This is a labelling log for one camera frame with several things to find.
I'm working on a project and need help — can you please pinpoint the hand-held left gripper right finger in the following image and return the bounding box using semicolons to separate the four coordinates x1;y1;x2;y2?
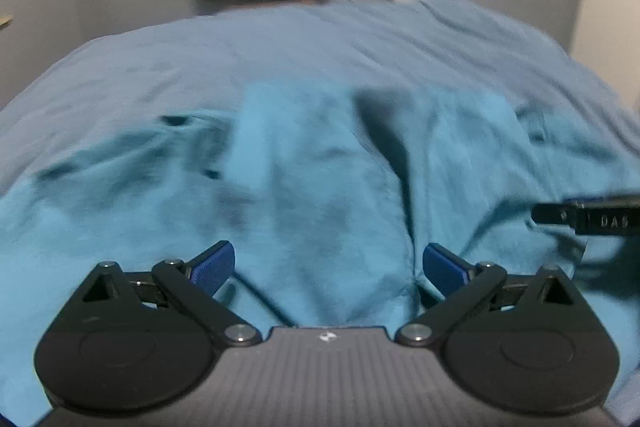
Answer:
394;243;582;350

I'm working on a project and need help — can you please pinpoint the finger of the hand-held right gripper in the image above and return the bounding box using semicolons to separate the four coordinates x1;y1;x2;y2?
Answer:
532;193;640;239

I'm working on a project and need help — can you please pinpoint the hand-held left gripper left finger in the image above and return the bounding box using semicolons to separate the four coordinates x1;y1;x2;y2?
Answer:
75;240;263;350

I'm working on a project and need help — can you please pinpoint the teal zip jacket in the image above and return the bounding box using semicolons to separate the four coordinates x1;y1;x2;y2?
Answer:
0;79;640;427

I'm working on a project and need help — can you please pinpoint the blue bedspread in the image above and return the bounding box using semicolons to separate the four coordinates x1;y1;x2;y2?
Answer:
0;0;640;218

